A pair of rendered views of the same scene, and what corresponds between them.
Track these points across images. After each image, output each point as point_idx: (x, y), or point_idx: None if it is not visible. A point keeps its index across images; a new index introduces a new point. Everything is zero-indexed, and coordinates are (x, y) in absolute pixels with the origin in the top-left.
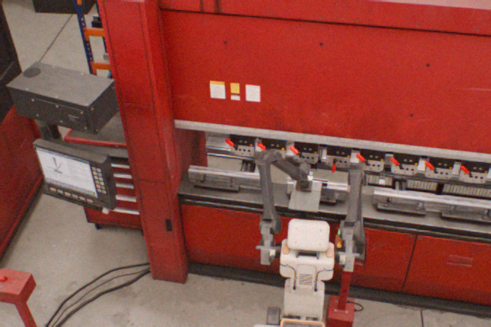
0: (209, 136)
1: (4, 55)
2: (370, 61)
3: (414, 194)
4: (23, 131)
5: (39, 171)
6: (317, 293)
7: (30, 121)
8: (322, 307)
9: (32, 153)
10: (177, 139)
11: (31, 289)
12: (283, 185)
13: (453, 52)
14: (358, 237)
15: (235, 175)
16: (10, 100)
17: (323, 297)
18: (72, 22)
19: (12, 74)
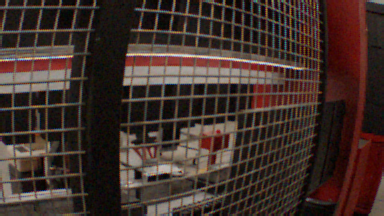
0: None
1: (383, 97)
2: None
3: (43, 195)
4: (367, 161)
5: (358, 204)
6: (49, 144)
7: (378, 165)
8: (46, 165)
9: (363, 185)
10: (275, 103)
11: (208, 147)
12: (198, 193)
13: None
14: (37, 91)
15: (232, 160)
16: (370, 127)
17: (45, 149)
18: None
19: (382, 115)
